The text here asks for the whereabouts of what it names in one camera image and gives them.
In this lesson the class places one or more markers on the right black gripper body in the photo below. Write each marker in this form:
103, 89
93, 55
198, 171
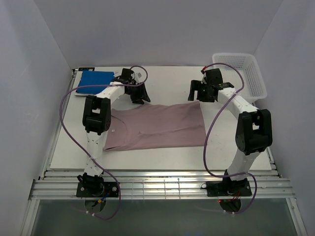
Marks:
203, 94

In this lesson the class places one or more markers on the pink garment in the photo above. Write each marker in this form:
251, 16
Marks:
156, 126

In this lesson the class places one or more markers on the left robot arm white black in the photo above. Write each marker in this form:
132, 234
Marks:
97, 120

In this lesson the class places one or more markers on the black white striped tank top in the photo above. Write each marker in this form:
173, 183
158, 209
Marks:
82, 94

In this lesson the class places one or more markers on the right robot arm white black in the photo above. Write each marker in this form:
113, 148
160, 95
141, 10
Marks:
253, 132

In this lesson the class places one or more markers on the white plastic basket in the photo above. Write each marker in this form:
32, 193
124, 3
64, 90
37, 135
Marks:
232, 64

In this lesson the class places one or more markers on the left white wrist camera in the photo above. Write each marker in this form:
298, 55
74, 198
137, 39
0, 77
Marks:
136, 76

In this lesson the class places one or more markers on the aluminium rail frame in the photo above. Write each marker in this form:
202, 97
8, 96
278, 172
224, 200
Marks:
163, 173

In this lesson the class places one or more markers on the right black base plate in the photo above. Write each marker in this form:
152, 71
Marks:
220, 188

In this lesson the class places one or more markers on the blue tank top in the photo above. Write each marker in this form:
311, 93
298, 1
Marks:
91, 78

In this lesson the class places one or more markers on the blue label sticker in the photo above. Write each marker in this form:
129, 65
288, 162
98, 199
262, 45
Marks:
86, 69

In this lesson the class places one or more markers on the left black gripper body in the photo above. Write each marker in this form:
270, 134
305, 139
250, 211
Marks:
137, 94

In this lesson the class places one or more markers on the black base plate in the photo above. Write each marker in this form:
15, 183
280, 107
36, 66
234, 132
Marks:
220, 188
109, 189

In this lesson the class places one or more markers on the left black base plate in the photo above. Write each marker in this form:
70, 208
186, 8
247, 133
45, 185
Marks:
109, 189

